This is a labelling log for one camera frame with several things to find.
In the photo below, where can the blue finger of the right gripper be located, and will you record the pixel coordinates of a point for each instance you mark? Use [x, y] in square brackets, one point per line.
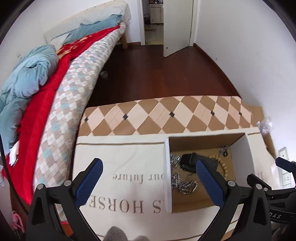
[285, 164]

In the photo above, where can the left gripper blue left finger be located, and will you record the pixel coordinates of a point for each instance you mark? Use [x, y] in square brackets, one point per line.
[73, 194]

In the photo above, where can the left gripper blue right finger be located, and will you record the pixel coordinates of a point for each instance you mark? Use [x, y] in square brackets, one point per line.
[224, 194]

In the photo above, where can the black smart band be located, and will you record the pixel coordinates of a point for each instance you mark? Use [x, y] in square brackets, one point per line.
[188, 162]

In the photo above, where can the white power strip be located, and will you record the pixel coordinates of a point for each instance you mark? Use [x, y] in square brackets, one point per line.
[285, 176]

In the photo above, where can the clear plastic wrap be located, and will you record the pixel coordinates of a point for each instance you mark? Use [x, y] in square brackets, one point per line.
[265, 126]

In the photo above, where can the open cardboard box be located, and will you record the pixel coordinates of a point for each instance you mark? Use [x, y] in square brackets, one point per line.
[238, 154]

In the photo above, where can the red blanket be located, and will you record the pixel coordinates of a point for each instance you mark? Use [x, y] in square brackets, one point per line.
[44, 104]

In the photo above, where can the white paper pieces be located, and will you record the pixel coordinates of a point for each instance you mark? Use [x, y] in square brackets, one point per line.
[14, 153]

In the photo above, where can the checkered tablecloth with text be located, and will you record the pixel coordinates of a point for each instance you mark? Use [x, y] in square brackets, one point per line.
[129, 138]

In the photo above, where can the bed with checkered mattress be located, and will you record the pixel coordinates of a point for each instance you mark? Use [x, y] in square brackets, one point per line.
[69, 92]

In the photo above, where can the light blue duvet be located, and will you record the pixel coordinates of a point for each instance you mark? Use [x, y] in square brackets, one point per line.
[28, 93]

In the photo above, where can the white door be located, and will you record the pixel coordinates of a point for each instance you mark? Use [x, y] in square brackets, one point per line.
[177, 25]

